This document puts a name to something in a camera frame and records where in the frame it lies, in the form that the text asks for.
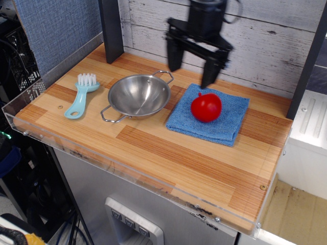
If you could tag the yellow object bottom left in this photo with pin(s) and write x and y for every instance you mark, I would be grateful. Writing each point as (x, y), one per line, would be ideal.
(33, 239)

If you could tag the dark grey post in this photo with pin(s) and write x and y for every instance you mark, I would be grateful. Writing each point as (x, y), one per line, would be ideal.
(111, 28)
(308, 67)

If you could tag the stainless steel cabinet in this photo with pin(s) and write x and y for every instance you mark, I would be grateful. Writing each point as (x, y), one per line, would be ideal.
(120, 205)

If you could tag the white side unit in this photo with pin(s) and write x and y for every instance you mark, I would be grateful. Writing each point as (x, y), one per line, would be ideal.
(303, 161)

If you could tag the red plastic tomato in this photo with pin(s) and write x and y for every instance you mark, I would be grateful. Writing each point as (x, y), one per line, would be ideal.
(206, 107)

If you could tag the folded blue cloth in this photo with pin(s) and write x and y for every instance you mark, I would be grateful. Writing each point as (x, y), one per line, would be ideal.
(223, 130)

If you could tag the light blue scrub brush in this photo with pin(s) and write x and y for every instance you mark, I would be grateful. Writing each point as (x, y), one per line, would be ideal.
(86, 82)

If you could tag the clear acrylic table guard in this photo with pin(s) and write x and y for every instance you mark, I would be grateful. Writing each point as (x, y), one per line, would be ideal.
(231, 183)

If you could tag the dark grey left post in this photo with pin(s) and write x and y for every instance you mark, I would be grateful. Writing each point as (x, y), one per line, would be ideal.
(111, 28)

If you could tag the dark grey right post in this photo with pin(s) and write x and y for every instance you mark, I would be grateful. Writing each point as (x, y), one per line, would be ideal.
(308, 67)

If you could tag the small stainless steel pot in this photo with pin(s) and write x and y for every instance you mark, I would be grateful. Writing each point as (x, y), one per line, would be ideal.
(139, 96)

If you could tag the black plastic crate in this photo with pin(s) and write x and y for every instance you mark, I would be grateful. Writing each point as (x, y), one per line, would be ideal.
(19, 71)

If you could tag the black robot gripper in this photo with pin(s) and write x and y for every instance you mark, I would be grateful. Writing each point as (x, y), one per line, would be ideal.
(200, 35)

